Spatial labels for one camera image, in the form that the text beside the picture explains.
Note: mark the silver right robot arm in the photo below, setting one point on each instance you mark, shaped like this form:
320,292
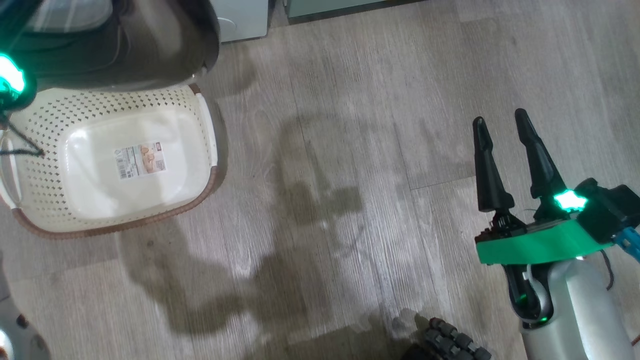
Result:
580,310

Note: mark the cream perforated laundry basket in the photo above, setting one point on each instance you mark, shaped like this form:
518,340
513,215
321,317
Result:
50,200

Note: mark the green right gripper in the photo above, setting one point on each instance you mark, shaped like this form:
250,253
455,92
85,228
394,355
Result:
540,245

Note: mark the round white filter cover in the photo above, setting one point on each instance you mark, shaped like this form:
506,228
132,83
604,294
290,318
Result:
226,25

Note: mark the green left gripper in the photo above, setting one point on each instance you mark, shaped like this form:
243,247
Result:
22,97

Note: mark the paper label inside basket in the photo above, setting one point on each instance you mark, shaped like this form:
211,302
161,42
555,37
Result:
142,160

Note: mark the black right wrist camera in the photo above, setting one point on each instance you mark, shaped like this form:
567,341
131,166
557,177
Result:
610,210

